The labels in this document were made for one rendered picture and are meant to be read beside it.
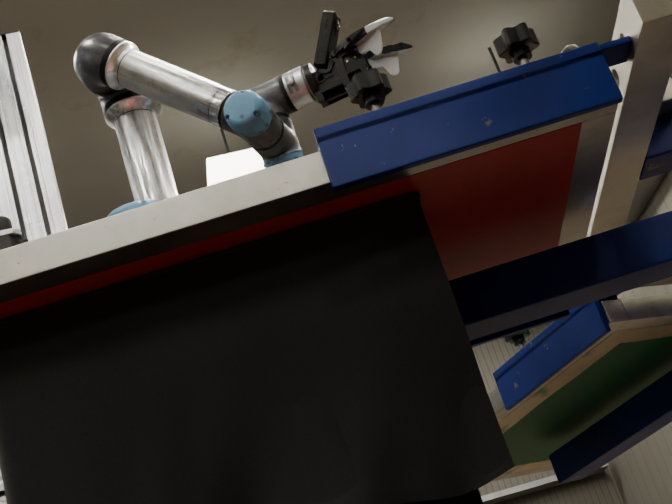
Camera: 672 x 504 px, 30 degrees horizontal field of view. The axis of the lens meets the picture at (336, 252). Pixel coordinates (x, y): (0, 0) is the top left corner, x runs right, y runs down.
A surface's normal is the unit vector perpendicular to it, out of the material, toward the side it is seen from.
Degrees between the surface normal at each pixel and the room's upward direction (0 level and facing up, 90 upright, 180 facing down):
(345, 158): 90
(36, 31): 180
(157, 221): 90
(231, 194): 90
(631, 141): 180
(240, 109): 90
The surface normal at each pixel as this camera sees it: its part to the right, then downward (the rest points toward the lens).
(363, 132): -0.08, -0.40
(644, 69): 0.29, 0.86
